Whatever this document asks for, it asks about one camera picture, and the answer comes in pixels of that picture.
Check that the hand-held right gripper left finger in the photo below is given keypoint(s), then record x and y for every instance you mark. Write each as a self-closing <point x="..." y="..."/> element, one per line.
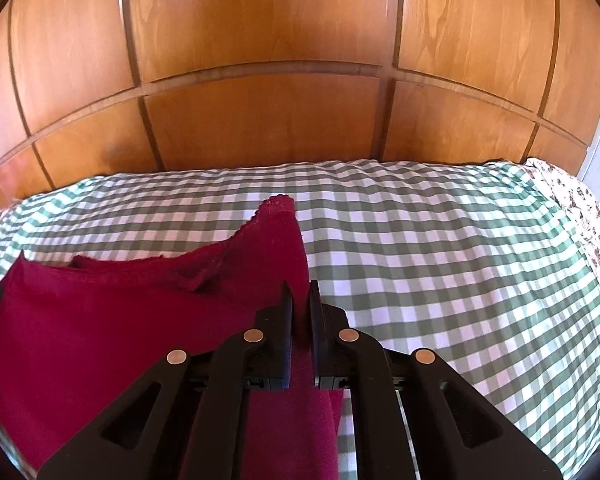
<point x="280" y="340"/>

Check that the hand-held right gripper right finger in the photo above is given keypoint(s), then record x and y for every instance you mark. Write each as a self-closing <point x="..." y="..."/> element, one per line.
<point x="325" y="345"/>

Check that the magenta long-sleeve shirt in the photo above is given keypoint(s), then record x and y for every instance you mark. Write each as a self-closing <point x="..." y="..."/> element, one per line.
<point x="105" y="335"/>

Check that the green checkered bedsheet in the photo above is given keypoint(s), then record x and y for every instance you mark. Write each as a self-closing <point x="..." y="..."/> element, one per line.
<point x="430" y="260"/>

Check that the wooden panelled headboard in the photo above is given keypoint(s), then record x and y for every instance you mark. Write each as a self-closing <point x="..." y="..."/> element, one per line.
<point x="260" y="70"/>

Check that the white floral bed cloth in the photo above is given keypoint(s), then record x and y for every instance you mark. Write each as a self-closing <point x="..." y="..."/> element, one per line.
<point x="587" y="210"/>

